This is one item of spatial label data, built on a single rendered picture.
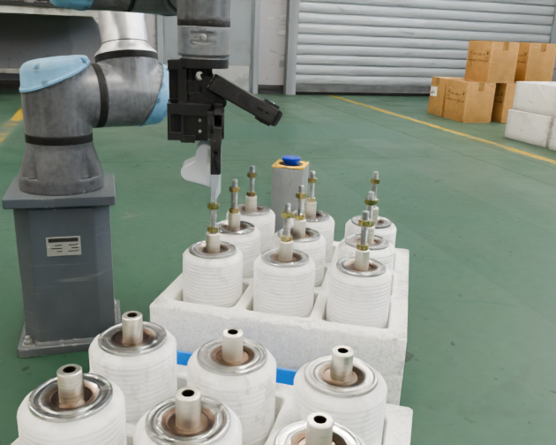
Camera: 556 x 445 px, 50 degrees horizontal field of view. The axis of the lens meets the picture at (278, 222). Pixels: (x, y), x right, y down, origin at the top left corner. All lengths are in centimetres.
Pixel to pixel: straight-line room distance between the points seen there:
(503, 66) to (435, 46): 206
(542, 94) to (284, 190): 286
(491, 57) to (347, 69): 202
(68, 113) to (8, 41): 496
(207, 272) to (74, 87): 40
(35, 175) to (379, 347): 66
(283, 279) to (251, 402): 29
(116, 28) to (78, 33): 483
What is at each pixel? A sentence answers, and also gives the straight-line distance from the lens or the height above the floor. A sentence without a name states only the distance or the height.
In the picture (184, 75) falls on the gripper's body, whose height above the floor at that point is 52.
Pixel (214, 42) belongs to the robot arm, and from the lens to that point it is 86.
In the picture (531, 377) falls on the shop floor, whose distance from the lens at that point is 122.
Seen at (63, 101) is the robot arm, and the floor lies 46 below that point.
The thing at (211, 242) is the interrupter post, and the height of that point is 27.
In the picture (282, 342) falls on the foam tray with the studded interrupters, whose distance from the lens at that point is 89.
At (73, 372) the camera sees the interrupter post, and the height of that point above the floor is 28.
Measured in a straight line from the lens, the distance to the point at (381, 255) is 98.
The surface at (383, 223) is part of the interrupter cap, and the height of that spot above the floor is 25.
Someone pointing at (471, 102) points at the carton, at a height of 15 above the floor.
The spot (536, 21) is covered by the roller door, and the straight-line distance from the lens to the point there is 753.
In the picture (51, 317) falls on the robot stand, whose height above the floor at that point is 7.
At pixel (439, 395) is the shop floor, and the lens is 110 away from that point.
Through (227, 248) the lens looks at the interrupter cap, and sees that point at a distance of 95.
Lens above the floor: 58
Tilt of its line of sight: 18 degrees down
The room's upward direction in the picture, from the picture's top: 2 degrees clockwise
